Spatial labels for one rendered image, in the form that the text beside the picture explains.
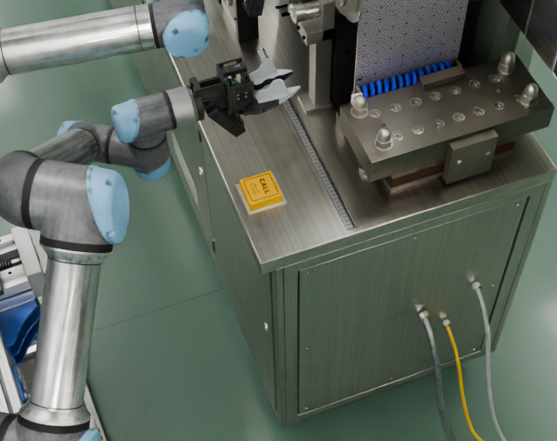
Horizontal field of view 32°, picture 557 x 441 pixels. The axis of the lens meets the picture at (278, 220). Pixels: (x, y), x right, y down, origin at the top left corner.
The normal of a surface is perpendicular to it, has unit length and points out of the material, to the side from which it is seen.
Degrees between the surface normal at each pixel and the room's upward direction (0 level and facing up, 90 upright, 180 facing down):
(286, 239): 0
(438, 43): 90
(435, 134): 0
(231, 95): 90
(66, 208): 40
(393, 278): 90
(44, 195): 35
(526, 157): 0
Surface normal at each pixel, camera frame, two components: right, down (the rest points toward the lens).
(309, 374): 0.36, 0.75
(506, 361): -0.02, -0.58
